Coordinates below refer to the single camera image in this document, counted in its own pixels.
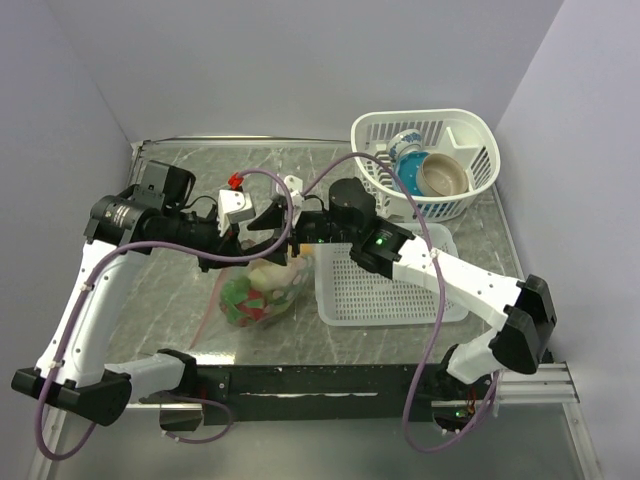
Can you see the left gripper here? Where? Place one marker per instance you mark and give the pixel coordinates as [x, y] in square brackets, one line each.
[228, 243]

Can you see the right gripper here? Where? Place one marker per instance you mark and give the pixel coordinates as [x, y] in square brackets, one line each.
[271, 219]

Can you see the fake white radish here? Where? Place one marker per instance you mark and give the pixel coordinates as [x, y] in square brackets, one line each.
[271, 277]

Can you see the clear zip top bag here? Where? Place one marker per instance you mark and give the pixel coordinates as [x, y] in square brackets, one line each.
[285, 298]

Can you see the fake red dragon fruit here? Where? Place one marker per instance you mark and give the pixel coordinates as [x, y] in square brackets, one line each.
[244, 306]

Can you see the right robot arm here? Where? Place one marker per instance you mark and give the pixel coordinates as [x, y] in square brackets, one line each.
[520, 313]

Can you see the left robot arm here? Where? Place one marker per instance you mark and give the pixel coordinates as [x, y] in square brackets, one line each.
[73, 374]

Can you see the rectangular white perforated basket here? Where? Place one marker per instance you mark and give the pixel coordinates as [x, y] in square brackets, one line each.
[349, 296]

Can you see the teal plate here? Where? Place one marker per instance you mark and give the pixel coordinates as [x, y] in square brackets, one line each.
[406, 169]

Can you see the blue white patterned bowl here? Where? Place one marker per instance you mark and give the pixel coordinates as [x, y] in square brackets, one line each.
[403, 143]

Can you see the round white dish basket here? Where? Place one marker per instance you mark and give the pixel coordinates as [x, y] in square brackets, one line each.
[458, 133]

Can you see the beige bowl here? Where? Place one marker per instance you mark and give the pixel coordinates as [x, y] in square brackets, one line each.
[441, 176]

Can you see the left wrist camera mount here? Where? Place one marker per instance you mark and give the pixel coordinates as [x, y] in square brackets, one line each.
[234, 205]

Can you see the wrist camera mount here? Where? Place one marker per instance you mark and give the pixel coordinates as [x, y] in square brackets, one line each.
[234, 205]
[294, 186]

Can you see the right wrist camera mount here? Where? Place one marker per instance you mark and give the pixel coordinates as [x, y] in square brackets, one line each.
[294, 186]

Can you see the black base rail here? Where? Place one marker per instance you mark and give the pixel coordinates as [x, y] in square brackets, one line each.
[328, 392]

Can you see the aluminium frame rail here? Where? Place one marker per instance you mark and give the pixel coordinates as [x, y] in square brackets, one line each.
[535, 382]

